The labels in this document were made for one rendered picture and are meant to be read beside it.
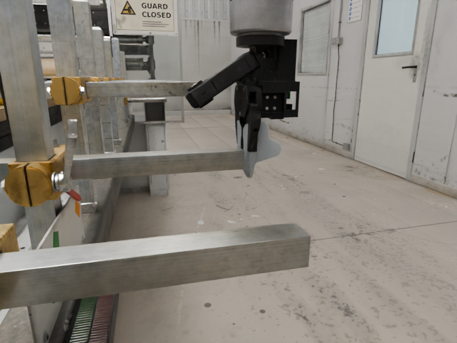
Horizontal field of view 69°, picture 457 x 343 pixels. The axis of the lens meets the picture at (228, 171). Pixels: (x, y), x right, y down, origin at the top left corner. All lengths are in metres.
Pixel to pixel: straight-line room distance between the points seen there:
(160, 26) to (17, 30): 2.32
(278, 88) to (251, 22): 0.10
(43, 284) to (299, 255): 0.20
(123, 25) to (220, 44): 6.83
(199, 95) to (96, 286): 0.30
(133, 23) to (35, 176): 2.36
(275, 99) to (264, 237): 0.27
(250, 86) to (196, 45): 8.84
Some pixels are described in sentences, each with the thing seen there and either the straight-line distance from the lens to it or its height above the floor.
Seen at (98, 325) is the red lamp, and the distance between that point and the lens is 0.43.
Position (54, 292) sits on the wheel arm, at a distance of 0.29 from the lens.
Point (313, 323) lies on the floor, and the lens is 1.54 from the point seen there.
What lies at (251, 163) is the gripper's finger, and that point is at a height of 0.84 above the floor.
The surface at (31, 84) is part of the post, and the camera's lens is 0.46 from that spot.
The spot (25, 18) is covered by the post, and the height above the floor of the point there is 1.03.
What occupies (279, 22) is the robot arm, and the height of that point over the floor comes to 1.04.
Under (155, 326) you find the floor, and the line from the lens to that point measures 1.52.
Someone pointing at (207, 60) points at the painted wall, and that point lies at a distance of 9.34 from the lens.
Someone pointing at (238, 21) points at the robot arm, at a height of 1.04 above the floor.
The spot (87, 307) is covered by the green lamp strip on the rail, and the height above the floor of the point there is 0.70.
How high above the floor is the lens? 0.97
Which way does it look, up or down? 16 degrees down
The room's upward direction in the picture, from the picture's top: straight up
